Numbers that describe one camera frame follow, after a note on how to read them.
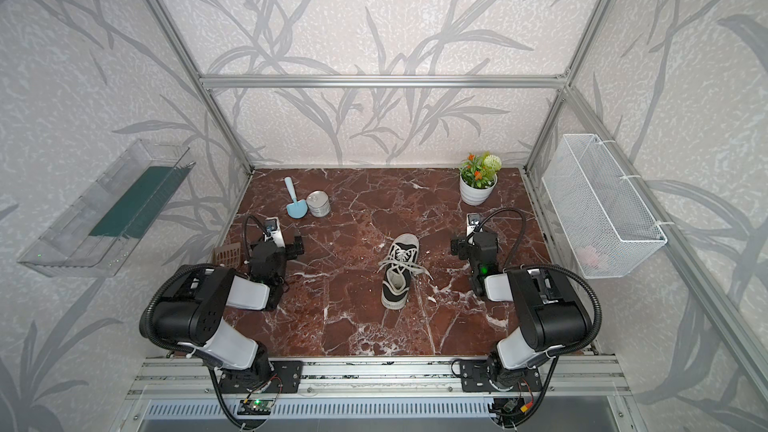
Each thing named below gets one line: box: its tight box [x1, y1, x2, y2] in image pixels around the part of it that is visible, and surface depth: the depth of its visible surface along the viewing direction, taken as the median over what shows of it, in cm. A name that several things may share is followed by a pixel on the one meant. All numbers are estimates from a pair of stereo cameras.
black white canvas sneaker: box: [377, 233, 432, 310], surface depth 88 cm
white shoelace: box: [377, 242, 434, 281], surface depth 93 cm
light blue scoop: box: [284, 176, 309, 219], surface depth 110 cm
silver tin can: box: [306, 190, 331, 218], surface depth 107 cm
